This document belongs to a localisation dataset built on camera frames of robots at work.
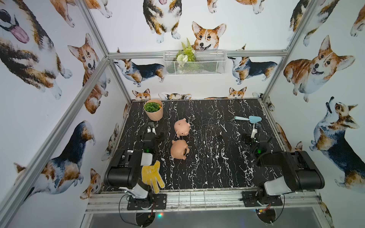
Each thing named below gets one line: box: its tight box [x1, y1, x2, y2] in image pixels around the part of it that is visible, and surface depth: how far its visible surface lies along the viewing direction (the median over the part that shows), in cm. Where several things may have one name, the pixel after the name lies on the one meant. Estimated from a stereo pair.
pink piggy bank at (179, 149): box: [170, 139, 190, 161], surface depth 87 cm
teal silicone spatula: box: [234, 115, 262, 124], surface depth 109 cm
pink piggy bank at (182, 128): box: [173, 118, 192, 138], surface depth 97 cm
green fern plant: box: [175, 37, 197, 63], surface depth 85 cm
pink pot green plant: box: [143, 98, 164, 122], surface depth 103 cm
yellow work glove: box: [141, 160, 166, 195], surface depth 83 cm
